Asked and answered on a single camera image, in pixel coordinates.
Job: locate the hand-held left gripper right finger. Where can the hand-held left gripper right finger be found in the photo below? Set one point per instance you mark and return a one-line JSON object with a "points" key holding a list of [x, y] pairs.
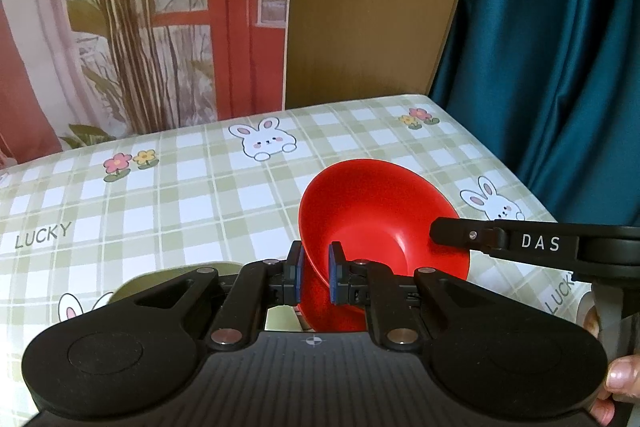
{"points": [[333, 276]]}

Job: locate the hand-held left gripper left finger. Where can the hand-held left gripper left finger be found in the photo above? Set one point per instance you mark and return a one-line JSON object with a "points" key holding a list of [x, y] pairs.
{"points": [[300, 271]]}

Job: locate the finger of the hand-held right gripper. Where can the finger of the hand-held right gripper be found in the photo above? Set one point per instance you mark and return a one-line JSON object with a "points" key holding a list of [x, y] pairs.
{"points": [[500, 239]]}

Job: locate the red plastic bowl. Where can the red plastic bowl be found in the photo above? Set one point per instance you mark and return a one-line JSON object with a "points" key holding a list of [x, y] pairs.
{"points": [[370, 207]]}

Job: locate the person's right hand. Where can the person's right hand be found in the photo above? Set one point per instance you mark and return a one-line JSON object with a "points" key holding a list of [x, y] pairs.
{"points": [[622, 372]]}

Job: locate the green checked tablecloth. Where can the green checked tablecloth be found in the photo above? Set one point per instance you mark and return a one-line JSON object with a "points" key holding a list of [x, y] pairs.
{"points": [[200, 217]]}

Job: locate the dark teal curtain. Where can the dark teal curtain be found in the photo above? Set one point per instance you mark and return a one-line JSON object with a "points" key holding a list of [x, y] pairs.
{"points": [[550, 57]]}

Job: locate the brown wooden board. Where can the brown wooden board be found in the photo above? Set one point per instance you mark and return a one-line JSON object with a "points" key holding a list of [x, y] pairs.
{"points": [[375, 7]]}

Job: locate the printed wall cloth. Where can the printed wall cloth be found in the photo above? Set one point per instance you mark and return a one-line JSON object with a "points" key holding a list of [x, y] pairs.
{"points": [[150, 32]]}

